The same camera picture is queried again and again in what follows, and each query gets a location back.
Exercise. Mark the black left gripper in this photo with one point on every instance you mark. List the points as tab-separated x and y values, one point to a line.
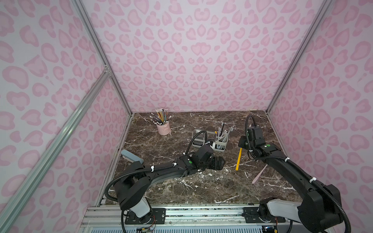
214	162

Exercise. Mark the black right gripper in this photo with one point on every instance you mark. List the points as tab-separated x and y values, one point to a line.
243	142

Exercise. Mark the yellow toothbrush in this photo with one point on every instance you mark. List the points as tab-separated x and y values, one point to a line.
238	160

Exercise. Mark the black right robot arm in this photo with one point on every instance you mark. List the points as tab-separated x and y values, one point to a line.
321	207

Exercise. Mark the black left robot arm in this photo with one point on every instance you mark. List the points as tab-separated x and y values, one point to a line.
129	188

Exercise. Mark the cream toothbrush holder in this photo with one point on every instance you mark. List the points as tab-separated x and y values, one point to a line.
200	139

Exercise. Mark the pink metal pencil bucket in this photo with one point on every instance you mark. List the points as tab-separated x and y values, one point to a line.
164	129

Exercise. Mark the bundle of coloured pencils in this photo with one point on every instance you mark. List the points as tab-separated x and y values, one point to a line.
161	117

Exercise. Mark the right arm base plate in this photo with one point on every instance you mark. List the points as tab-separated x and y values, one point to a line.
256	215

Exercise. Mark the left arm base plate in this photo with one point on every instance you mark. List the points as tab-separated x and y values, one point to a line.
156	215

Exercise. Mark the aluminium front rail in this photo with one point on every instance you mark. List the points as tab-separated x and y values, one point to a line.
202	218

